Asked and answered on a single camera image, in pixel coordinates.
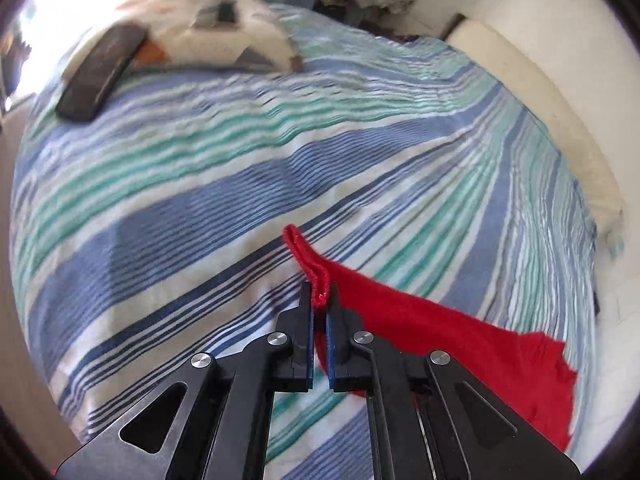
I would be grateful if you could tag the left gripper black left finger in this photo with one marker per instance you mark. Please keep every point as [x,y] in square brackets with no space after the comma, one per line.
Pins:
[210,418]

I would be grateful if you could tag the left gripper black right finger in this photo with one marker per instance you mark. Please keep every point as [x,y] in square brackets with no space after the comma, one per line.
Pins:
[429,417]

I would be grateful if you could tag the red knit sweater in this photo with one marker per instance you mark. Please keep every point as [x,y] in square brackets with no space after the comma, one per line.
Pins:
[527,371]

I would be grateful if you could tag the striped blue green bedspread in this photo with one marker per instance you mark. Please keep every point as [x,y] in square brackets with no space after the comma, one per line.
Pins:
[154,232]

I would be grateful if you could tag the cream padded headboard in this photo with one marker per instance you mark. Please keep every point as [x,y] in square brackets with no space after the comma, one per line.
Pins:
[537,91]

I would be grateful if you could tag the dark brown rectangular case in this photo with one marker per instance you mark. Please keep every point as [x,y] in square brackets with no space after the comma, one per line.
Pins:
[94,80]

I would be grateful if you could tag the patterned white pillow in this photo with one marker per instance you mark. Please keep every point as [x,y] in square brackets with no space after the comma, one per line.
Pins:
[219,34]

